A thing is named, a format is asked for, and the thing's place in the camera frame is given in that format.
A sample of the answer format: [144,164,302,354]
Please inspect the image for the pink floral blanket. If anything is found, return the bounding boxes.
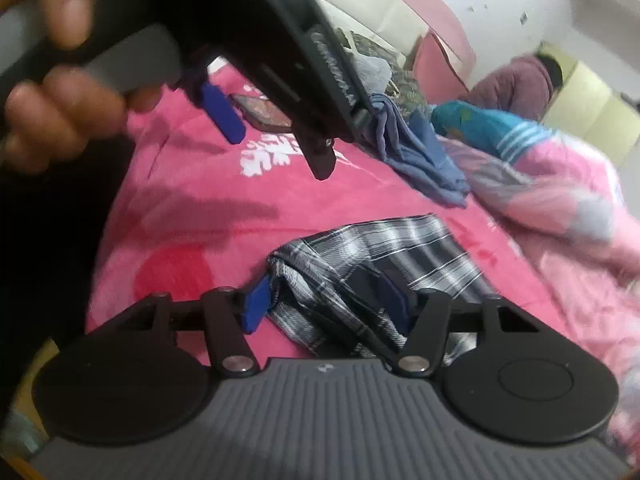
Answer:
[85,65,576,361]

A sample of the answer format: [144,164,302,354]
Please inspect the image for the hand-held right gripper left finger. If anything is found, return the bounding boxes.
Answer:
[107,277,276,377]

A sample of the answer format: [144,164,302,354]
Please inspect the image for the black white plaid pants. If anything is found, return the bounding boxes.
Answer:
[267,214,498,361]

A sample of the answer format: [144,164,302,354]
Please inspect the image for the green patterned pillow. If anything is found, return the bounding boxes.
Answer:
[345,30,431,116]

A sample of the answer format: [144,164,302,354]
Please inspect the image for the pink grey duvet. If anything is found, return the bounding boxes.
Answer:
[440,130,640,461]

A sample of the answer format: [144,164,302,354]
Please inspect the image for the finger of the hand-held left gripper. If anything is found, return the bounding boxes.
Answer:
[295,130,337,181]
[182,67,247,145]

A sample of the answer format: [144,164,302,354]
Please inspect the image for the person's left hand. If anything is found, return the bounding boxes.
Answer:
[0,0,161,176]

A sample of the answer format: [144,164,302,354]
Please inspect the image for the black smartphone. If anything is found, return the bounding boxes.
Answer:
[231,92,296,133]

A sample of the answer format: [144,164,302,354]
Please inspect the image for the grey fleece garment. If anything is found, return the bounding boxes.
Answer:
[350,52,393,93]

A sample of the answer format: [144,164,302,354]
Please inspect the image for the cream wardrobe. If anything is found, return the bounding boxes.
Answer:
[542,57,640,166]

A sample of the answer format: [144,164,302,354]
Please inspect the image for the pink white headboard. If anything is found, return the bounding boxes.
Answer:
[310,0,478,76]

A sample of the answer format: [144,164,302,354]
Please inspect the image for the person's left forearm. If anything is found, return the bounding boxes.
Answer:
[0,135,138,411]

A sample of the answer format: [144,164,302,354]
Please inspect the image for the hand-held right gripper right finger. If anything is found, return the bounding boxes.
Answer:
[377,277,541,378]

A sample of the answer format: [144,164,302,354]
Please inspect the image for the blue denim garment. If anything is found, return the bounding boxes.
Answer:
[370,95,472,208]

